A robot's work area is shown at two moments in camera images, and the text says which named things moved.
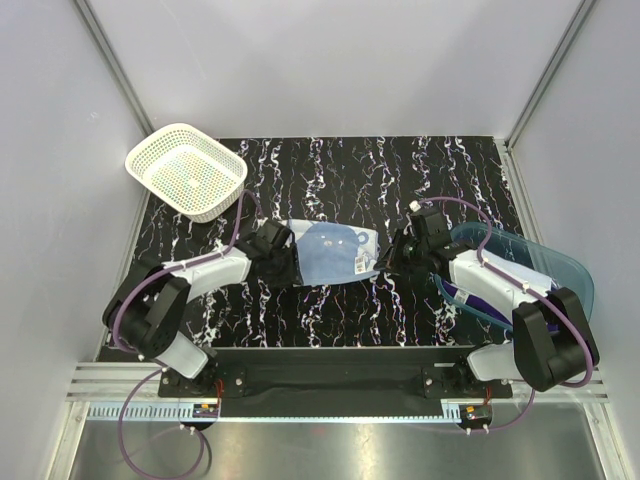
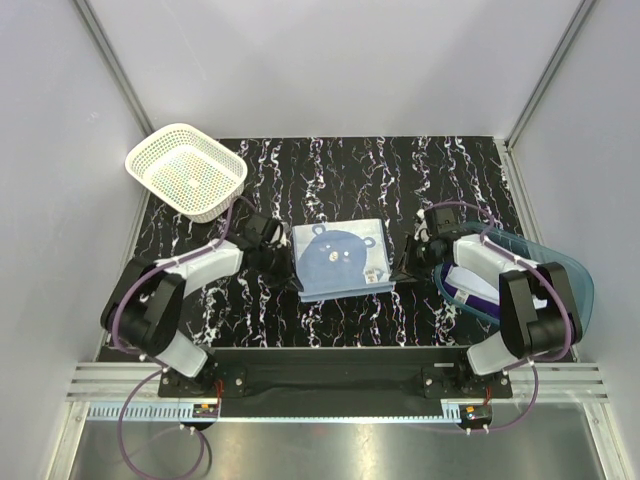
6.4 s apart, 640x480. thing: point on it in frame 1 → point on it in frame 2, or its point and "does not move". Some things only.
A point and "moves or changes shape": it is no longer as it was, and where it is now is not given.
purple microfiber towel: [485, 305] does not move
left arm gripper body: [284, 269] does not move
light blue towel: [330, 251] moves or changes shape
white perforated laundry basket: [191, 171] does not move
